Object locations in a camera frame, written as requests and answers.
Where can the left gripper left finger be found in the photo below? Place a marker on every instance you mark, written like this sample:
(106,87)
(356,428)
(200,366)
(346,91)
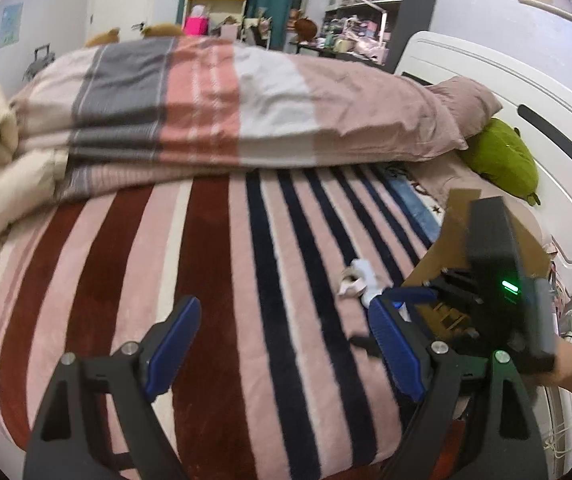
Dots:
(96,418)

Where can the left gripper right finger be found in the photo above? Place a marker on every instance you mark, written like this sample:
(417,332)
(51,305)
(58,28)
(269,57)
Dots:
(473,417)

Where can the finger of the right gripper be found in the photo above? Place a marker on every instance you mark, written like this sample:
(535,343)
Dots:
(410,295)

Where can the pink ribbed pillow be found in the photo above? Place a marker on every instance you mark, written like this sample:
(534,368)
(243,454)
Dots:
(439,176)

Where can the striped pink fleece blanket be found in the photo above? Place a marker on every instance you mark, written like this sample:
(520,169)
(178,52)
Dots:
(271,387)

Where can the green plush toy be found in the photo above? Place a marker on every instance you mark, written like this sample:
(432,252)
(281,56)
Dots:
(500,156)

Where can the white bed headboard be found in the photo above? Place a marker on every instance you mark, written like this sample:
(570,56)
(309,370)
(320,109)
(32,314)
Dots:
(534,103)

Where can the striped patchwork duvet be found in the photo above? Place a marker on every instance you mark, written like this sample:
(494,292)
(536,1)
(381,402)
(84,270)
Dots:
(161,109)

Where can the pink storage box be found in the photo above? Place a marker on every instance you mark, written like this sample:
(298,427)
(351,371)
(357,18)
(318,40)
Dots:
(196,26)

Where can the yellow wooden shelf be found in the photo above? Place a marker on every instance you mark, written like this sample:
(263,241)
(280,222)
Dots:
(219,12)

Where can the white door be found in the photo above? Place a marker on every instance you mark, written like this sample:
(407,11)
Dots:
(121,0)

